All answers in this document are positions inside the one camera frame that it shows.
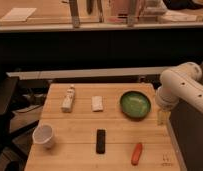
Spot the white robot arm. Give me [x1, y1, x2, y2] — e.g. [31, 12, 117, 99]
[155, 62, 203, 125]

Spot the white paper sheet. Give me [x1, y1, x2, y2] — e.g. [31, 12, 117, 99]
[0, 8, 36, 22]

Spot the green round plate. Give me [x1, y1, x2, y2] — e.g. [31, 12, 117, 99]
[119, 91, 151, 119]

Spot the white toy bottle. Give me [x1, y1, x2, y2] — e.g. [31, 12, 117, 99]
[61, 85, 75, 113]

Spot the black eraser block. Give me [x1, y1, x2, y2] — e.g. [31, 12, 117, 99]
[96, 129, 106, 154]

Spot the white paper cup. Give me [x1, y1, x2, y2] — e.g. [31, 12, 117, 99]
[32, 124, 55, 149]

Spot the black chair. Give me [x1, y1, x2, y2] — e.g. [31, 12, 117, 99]
[0, 77, 18, 155]

